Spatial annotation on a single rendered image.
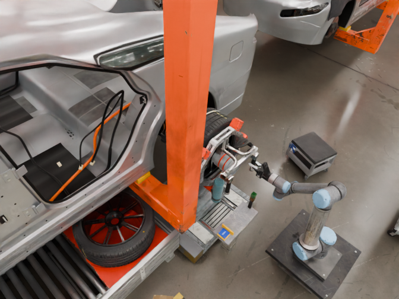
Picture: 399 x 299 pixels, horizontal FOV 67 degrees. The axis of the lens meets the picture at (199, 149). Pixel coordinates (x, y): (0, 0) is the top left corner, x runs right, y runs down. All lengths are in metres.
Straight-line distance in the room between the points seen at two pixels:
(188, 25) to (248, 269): 2.30
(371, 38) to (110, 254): 4.69
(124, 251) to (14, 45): 1.57
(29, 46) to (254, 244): 2.46
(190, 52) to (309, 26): 3.35
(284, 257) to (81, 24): 2.29
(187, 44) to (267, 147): 2.82
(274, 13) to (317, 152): 1.98
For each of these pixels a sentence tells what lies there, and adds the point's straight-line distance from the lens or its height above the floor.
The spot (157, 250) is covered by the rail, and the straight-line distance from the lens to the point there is 2.60.
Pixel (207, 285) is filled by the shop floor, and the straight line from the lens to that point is 2.92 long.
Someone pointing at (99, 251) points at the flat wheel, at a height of 0.50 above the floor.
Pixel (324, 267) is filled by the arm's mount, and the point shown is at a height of 0.34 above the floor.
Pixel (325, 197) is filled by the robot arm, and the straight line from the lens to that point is 2.12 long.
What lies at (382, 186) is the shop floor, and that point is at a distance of 4.17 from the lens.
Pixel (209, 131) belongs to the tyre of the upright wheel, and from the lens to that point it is 2.32.
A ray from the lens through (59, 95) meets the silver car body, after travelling 3.05.
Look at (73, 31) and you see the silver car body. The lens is 1.88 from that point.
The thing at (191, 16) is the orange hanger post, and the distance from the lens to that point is 1.26.
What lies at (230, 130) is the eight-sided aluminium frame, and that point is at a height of 1.11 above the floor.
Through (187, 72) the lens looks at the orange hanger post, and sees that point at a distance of 1.38.
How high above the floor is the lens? 2.75
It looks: 47 degrees down
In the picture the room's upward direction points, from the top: 5 degrees clockwise
